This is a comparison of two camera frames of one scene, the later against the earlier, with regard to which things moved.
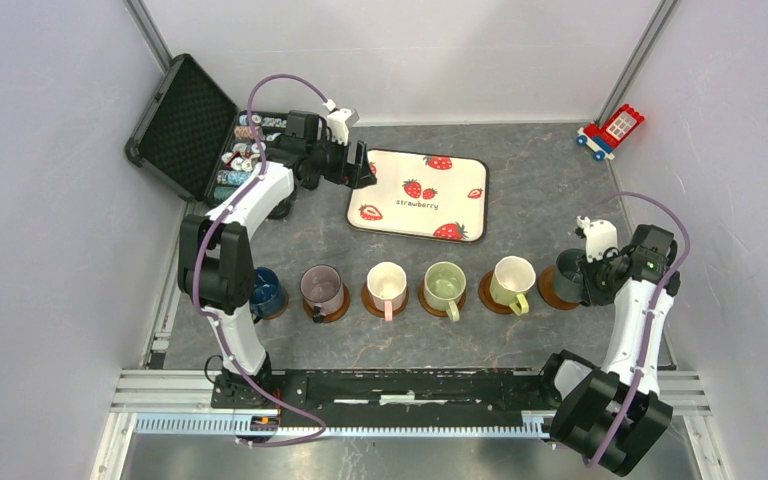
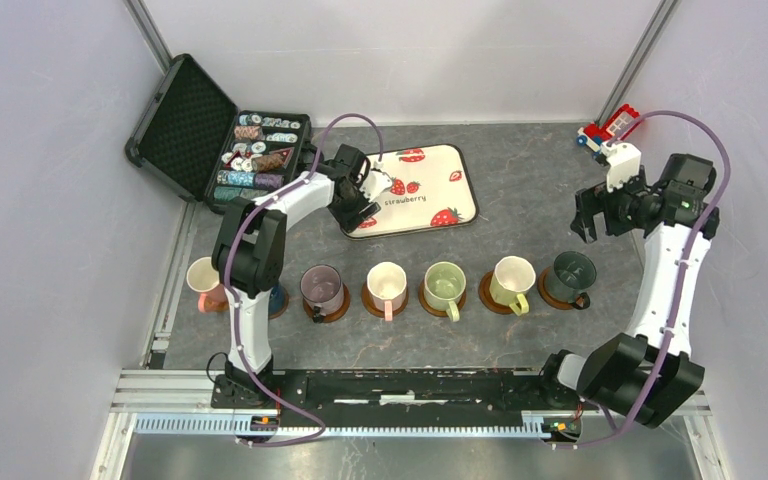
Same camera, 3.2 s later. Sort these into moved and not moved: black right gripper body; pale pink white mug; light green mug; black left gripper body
Moved: black left gripper body; black right gripper body
Not moved: light green mug; pale pink white mug
